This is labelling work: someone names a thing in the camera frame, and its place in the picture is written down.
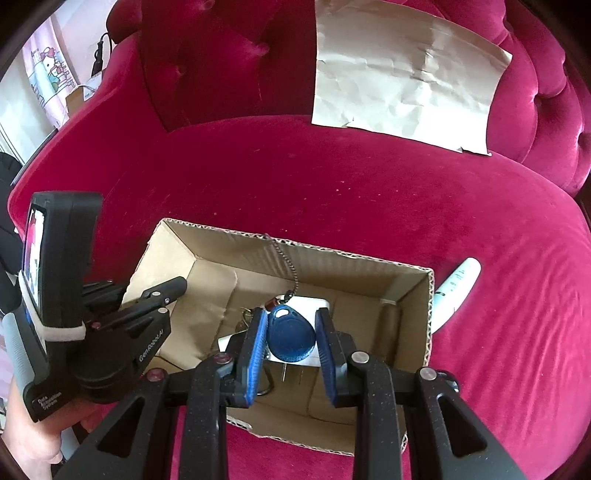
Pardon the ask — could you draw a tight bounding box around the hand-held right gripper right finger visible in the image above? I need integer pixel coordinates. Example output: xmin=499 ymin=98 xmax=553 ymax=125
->
xmin=314 ymin=307 xmax=529 ymax=480

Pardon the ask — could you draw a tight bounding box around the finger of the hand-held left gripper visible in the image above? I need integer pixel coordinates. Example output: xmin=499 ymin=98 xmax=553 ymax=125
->
xmin=82 ymin=276 xmax=188 ymax=321
xmin=92 ymin=307 xmax=172 ymax=370

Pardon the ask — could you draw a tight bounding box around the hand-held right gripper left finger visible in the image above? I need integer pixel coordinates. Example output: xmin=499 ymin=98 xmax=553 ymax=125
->
xmin=58 ymin=308 xmax=271 ymax=480

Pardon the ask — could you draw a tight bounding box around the blue key fob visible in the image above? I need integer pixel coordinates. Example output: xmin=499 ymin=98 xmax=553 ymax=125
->
xmin=267 ymin=305 xmax=317 ymax=363

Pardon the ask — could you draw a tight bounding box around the metal keychain bundle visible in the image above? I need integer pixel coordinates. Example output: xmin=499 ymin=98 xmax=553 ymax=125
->
xmin=235 ymin=233 xmax=303 ymax=333

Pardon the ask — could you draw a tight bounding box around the brown lipstick tube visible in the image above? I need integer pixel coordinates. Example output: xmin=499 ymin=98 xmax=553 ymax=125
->
xmin=381 ymin=298 xmax=402 ymax=365

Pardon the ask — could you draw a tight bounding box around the cardboard box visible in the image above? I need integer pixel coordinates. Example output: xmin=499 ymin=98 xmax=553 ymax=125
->
xmin=124 ymin=218 xmax=435 ymax=457

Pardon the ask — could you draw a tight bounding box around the person's left hand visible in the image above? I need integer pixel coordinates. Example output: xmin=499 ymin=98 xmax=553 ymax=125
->
xmin=0 ymin=378 xmax=70 ymax=467

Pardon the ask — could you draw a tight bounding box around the white plastic tube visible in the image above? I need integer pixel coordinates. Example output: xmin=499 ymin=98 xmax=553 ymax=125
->
xmin=431 ymin=257 xmax=482 ymax=333

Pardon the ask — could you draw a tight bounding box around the small brown box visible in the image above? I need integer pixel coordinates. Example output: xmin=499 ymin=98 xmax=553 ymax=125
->
xmin=65 ymin=85 xmax=96 ymax=116

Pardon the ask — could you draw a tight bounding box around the red velvet sofa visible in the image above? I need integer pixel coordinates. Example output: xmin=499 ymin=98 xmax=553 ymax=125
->
xmin=7 ymin=0 xmax=591 ymax=480

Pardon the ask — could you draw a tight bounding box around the cartoon printed curtain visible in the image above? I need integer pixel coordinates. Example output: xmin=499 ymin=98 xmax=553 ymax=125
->
xmin=23 ymin=9 xmax=79 ymax=125

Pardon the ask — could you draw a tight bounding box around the crumpled brown paper sheet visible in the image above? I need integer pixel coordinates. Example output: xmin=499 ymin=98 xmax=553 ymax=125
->
xmin=311 ymin=0 xmax=513 ymax=157

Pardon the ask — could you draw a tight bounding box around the black plug with cable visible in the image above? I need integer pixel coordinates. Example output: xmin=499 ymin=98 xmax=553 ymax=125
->
xmin=91 ymin=30 xmax=115 ymax=75

